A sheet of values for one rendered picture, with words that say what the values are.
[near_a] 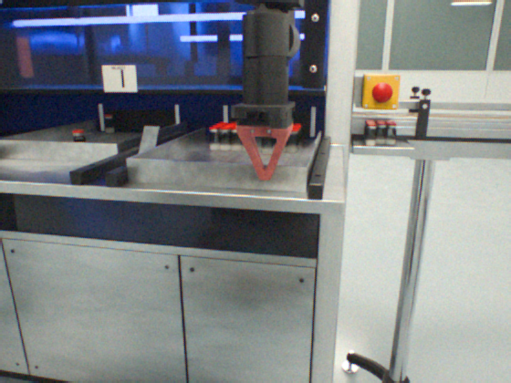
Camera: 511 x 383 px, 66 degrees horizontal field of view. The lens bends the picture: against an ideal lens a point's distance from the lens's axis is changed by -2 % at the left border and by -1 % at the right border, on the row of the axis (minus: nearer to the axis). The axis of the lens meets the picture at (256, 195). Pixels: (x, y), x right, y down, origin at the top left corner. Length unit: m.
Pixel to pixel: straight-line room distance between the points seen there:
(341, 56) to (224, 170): 0.43
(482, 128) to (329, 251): 0.45
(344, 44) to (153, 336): 0.91
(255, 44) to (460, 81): 5.25
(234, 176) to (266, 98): 0.12
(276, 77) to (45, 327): 1.14
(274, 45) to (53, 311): 1.09
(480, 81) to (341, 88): 4.90
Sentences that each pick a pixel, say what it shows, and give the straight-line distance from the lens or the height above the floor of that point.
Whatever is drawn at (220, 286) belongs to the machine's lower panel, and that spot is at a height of 0.50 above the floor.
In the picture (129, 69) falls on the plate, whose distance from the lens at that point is 1.01.
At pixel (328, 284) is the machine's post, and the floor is 0.54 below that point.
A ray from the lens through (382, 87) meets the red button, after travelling 0.86.
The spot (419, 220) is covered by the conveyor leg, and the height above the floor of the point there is 0.67.
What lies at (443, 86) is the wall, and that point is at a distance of 5.63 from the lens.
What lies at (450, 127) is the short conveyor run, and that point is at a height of 0.91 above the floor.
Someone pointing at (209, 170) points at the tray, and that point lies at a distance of 0.56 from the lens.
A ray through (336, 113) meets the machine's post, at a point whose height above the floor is 0.95.
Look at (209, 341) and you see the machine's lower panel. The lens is 1.18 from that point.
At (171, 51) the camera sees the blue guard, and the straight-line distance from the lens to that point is 0.96.
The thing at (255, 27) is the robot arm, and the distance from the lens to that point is 0.49.
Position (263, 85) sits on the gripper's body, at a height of 1.02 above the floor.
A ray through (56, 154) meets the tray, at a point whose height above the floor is 0.89.
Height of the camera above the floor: 1.04
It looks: 17 degrees down
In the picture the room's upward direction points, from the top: straight up
